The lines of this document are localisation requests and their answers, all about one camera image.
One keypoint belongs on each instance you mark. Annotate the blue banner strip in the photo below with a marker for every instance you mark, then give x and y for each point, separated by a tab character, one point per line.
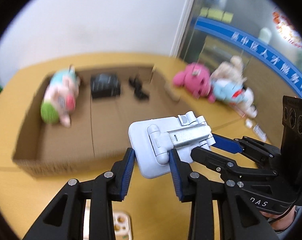
263	52

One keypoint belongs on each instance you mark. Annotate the pig plush toy green hair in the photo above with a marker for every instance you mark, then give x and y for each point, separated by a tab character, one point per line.
60	97

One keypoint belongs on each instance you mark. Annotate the red window decoration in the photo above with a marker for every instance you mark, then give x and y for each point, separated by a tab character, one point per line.
286	29

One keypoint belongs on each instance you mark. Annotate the blue plush toy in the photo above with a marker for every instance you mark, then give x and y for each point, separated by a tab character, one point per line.
228	91

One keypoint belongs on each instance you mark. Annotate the operator hand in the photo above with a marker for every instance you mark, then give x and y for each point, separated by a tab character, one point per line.
279	223

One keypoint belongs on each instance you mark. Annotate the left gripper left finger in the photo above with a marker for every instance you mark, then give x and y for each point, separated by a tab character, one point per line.
63	218

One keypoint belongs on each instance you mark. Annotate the brown cardboard box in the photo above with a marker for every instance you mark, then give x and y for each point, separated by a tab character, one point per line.
99	128

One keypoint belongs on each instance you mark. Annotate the black sunglasses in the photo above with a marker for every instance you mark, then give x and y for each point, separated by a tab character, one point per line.
139	93

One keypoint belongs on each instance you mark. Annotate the yellow sticky notes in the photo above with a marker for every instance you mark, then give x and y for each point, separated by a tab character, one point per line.
216	14

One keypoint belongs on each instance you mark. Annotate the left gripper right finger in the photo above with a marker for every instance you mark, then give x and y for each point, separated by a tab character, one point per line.
238	216

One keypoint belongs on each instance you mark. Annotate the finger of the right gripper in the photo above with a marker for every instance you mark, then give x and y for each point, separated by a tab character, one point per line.
227	168
226	144

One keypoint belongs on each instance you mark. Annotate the black product box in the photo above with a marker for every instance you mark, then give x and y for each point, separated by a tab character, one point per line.
105	85

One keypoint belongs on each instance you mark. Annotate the small white packet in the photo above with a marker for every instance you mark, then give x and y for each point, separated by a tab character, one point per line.
256	129

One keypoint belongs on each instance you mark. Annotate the cream white plush dog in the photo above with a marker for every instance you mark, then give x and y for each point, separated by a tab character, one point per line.
233	70

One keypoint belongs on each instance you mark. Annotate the pink plush toy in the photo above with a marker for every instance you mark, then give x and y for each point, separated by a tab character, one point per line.
196	80

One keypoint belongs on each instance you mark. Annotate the clear beige phone case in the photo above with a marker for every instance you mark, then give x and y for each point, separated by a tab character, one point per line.
122	223

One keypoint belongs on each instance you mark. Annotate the white folding phone stand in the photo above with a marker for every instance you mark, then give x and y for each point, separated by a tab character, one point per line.
153	139

